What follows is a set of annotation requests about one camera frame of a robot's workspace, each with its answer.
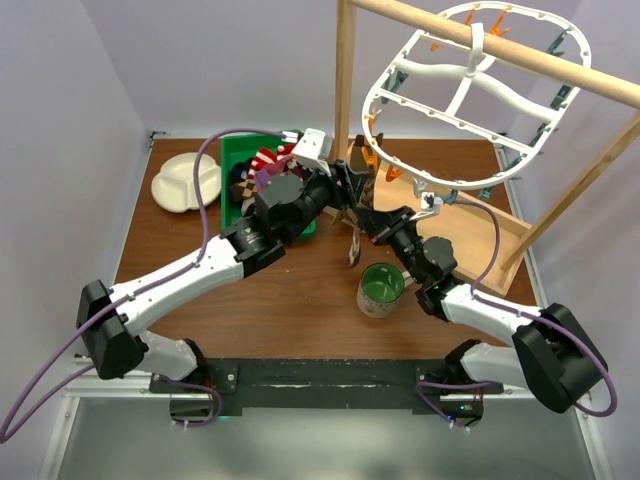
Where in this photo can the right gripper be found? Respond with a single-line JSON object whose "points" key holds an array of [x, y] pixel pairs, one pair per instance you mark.
{"points": [[382, 226]]}

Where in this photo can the wooden rack base tray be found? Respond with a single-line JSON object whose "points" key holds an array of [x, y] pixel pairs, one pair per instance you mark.
{"points": [[470, 230]]}

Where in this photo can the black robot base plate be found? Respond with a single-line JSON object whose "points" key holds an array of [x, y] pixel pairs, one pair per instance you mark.
{"points": [[245, 384]]}

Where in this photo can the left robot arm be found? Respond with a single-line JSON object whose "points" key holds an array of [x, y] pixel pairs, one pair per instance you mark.
{"points": [[114, 322]]}

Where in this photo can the white round clip hanger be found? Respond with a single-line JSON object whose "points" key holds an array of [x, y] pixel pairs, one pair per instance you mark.
{"points": [[479, 107]]}

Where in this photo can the red white striped sock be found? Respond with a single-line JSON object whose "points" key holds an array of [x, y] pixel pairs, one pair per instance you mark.
{"points": [[265, 157]]}

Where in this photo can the green enamel mug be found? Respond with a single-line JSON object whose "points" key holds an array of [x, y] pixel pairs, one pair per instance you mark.
{"points": [[380, 287]]}

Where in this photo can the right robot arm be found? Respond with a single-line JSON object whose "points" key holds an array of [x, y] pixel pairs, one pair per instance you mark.
{"points": [[544, 350]]}

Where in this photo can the orange clothes peg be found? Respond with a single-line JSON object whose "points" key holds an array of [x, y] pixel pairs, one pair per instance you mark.
{"points": [[469, 17], [497, 29], [392, 173]]}

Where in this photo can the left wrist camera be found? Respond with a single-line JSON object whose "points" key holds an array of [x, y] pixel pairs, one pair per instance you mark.
{"points": [[313, 149]]}

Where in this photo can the aluminium frame rail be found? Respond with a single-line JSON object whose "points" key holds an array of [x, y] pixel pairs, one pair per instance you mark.
{"points": [[136, 427]]}

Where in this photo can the green plastic bin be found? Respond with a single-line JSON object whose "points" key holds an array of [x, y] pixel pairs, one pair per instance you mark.
{"points": [[236, 153]]}

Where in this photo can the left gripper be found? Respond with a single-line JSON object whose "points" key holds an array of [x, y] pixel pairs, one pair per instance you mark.
{"points": [[347, 194]]}

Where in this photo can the argyle brown sock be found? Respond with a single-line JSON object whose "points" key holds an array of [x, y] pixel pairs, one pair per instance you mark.
{"points": [[243, 190]]}

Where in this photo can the wooden rack frame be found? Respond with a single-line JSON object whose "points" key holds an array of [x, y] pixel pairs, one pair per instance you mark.
{"points": [[483, 50]]}

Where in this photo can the white divided plate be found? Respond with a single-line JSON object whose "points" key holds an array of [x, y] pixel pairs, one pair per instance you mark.
{"points": [[173, 187]]}

